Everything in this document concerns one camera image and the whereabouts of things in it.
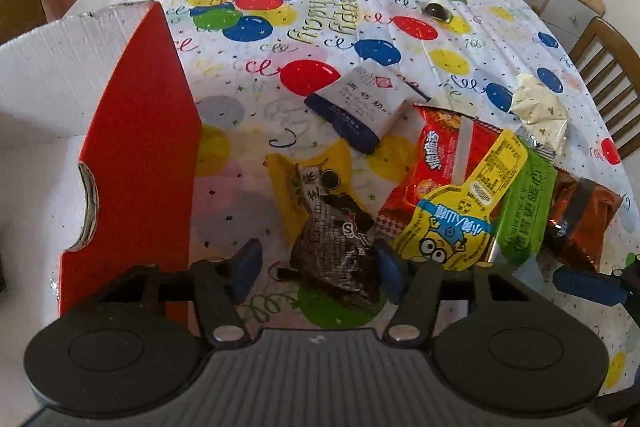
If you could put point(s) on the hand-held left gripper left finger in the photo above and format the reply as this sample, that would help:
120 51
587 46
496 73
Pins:
247 259

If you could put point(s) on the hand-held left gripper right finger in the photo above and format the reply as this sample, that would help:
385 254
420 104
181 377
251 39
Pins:
390 267

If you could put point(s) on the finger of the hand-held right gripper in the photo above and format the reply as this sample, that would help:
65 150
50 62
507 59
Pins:
585 285

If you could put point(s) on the dark brown cookie packet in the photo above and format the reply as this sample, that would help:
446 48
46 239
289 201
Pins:
330 237

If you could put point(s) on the yellow cartoon snack packet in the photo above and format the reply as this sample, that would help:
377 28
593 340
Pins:
450 232

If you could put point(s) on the green snack packet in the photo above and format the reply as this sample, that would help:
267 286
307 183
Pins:
525 207

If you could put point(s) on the red snack packet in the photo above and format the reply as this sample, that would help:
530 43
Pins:
440 152

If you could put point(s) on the red and white cardboard box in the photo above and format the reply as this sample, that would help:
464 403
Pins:
140 132

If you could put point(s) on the cream white snack packet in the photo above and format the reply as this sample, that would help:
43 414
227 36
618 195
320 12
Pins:
540 107

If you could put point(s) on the shiny brown snack packet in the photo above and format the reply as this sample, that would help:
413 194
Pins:
585 212

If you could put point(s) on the white and blue snack packet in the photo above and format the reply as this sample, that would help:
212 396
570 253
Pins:
360 102

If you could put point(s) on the wooden slatted chair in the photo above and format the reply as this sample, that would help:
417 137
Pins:
607 52

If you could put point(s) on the balloon print tablecloth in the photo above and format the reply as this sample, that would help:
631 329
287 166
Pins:
350 32

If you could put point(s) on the small dark round object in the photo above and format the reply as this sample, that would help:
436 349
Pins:
436 12

